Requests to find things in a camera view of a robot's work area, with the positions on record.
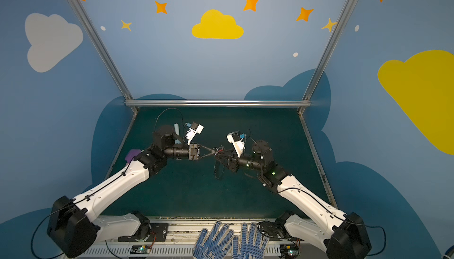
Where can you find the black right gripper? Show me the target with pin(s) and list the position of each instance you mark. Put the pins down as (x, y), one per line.
(230, 161)

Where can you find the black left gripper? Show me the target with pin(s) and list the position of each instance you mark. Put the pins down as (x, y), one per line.
(193, 151)

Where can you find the red key tag with keyring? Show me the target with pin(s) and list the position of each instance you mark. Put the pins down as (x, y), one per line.
(219, 149)

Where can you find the grey perforated metal ring plate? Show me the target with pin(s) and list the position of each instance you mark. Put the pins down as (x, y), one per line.
(219, 169)

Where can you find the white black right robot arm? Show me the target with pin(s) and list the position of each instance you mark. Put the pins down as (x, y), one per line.
(327, 228)

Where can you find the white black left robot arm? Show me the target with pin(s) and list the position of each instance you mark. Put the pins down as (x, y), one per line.
(74, 224)

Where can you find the light blue toy shovel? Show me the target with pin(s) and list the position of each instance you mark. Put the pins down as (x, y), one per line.
(177, 128)

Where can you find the right blue dotted work glove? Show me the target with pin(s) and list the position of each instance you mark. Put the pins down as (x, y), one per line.
(251, 245)

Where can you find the blue dotted work glove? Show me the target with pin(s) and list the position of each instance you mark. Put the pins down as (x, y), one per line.
(214, 244)
(251, 245)

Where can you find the left blue dotted work glove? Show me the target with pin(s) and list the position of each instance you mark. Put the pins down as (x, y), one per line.
(214, 244)

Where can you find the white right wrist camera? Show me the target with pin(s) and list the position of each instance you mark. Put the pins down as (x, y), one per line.
(237, 139)

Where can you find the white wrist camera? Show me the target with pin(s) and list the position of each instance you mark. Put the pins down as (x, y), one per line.
(193, 129)
(237, 139)

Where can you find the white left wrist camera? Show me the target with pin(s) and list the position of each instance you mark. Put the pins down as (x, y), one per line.
(193, 129)

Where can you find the aluminium frame back rail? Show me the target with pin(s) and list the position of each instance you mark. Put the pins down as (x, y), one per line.
(215, 103)

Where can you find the purple toy spatula pink handle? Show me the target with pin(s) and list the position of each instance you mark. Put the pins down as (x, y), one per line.
(132, 154)

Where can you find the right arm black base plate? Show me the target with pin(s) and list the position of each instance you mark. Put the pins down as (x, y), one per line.
(272, 230)

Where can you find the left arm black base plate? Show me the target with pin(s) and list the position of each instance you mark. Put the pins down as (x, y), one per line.
(151, 232)

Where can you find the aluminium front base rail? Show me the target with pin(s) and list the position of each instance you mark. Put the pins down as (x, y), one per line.
(339, 246)

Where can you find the aluminium frame left post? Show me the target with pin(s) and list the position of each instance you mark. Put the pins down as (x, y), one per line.
(97, 42)

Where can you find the aluminium frame post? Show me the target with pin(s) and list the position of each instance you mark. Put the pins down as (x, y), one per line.
(97, 42)
(336, 34)

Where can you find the aluminium frame right post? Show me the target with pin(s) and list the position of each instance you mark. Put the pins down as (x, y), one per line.
(336, 34)

